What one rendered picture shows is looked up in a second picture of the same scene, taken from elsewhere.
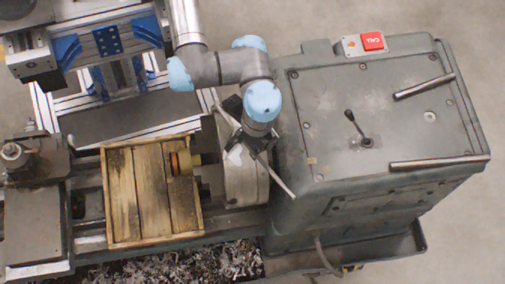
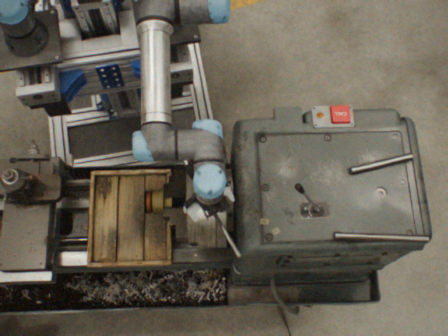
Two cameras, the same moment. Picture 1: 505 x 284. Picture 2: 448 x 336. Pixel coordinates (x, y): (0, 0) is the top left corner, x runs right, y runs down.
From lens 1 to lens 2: 0.31 m
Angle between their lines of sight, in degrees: 7
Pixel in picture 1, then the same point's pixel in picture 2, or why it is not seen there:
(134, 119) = not seen: hidden behind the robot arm
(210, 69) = (168, 147)
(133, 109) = (136, 127)
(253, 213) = (218, 250)
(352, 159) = (301, 225)
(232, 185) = (193, 232)
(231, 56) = (187, 138)
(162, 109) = not seen: hidden behind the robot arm
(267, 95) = (212, 178)
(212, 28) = (221, 54)
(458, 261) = (421, 307)
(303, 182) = (253, 240)
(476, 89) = not seen: outside the picture
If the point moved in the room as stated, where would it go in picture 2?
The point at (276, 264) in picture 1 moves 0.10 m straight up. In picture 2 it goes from (239, 294) to (240, 290)
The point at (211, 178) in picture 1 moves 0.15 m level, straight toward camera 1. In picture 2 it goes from (178, 220) to (171, 266)
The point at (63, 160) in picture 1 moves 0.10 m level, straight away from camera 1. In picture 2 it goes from (55, 185) to (45, 161)
